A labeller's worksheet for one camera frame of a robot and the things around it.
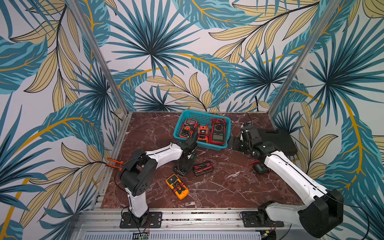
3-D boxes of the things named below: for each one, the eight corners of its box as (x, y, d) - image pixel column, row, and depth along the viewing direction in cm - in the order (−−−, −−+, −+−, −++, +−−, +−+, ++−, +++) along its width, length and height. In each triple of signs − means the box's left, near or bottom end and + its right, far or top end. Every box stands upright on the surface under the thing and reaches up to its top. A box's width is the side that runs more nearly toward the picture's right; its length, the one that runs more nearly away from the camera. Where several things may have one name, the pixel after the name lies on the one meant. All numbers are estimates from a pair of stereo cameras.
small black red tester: (196, 177, 89) (196, 174, 86) (192, 168, 93) (192, 165, 89) (213, 171, 92) (214, 168, 88) (209, 163, 95) (210, 159, 92)
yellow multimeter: (180, 202, 80) (180, 200, 77) (165, 182, 86) (164, 180, 83) (190, 193, 83) (190, 191, 80) (174, 175, 89) (174, 172, 86)
